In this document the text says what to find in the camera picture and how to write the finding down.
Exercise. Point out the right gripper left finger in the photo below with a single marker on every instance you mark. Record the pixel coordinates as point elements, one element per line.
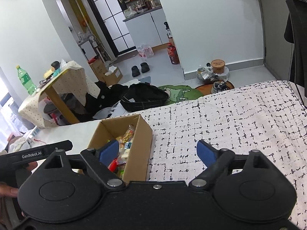
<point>98,161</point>

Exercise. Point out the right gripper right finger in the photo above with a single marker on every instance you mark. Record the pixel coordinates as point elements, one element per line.
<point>217,163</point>

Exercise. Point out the orange long cracker packet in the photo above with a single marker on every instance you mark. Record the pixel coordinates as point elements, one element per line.
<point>128,136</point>

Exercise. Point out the red chocolate bar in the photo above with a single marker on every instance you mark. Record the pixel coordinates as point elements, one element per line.
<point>113,165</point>

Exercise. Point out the green snack packet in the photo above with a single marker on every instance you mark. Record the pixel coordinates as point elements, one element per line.
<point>120,170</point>

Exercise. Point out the white cheese stick packet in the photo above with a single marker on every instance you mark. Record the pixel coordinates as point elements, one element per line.
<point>124,153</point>

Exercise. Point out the left hand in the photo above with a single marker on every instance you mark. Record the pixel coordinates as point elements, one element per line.
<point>8,191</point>

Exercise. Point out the brown cardboard box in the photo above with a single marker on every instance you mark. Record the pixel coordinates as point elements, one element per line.
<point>134,137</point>

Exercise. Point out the patterned white bed blanket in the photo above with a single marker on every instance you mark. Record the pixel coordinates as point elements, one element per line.
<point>267,116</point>

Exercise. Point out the grey sneakers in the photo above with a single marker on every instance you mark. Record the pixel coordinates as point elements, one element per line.
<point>219,86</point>

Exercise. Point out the black bag on floor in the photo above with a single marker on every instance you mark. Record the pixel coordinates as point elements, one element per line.
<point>143,96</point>

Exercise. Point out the green dinosaur floor mat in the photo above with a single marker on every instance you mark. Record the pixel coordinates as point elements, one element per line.
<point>180,93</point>

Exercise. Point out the table with dotted cloth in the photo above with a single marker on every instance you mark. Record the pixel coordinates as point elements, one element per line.
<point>71,80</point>

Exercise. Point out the plastic bag of trash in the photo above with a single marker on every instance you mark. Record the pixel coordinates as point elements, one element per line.
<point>205,73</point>

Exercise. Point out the green soda bottle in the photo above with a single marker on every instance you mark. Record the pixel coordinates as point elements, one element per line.
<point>26,80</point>

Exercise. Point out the black slipper left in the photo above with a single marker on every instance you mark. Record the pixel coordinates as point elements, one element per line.
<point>135,71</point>

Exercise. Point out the black slipper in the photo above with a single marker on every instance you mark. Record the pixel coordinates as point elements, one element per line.
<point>135,71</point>
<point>144,67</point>

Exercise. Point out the brown lidded round tub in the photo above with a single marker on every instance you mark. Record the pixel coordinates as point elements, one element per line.
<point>218,66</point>

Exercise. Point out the black slipper right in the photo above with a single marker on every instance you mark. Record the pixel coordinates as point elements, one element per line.
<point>144,67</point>

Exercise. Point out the red drink bottle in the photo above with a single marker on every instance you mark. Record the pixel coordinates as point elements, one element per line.
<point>172,52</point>

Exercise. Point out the pack of water bottles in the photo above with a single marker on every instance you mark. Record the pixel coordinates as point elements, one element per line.
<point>145,51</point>

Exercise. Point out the white kitchen cabinet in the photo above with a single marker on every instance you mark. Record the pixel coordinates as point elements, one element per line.
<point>148,28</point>

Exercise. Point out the black framed glass door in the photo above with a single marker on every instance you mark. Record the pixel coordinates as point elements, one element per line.
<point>110,17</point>

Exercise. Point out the black coat on rack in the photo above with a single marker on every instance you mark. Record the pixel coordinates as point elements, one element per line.
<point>295,33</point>

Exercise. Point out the grey door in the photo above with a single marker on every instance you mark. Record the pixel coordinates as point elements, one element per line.
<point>277,51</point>

